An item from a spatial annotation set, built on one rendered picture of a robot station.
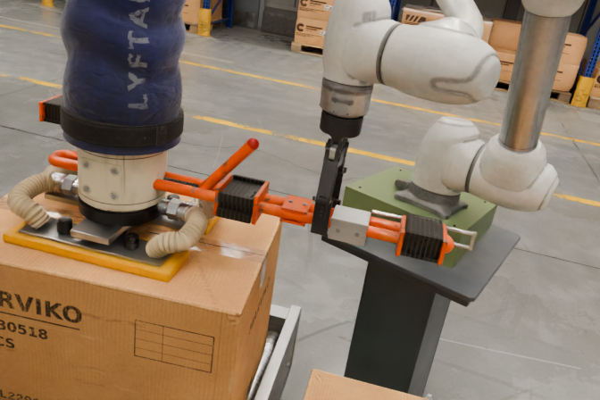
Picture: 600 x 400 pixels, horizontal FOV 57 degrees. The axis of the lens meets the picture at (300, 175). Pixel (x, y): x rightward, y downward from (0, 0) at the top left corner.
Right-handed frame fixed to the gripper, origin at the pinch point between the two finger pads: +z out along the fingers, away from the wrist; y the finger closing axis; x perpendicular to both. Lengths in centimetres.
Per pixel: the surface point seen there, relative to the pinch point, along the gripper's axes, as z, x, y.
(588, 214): 108, 161, -305
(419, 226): -2.2, 17.6, 1.8
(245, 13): 85, -273, -845
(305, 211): -1.3, -3.3, 3.9
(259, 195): -2.7, -12.4, 4.3
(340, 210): -1.4, 2.8, 0.6
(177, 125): -12.2, -30.2, 2.1
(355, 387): 54, 14, -15
